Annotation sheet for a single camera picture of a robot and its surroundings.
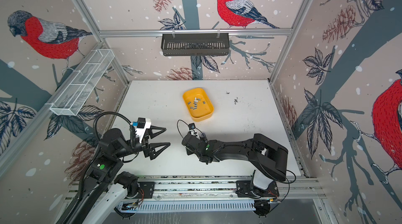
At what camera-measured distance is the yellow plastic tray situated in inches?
39.2

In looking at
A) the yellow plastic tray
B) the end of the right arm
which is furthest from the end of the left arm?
the yellow plastic tray

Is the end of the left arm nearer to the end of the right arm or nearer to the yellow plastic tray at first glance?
the end of the right arm
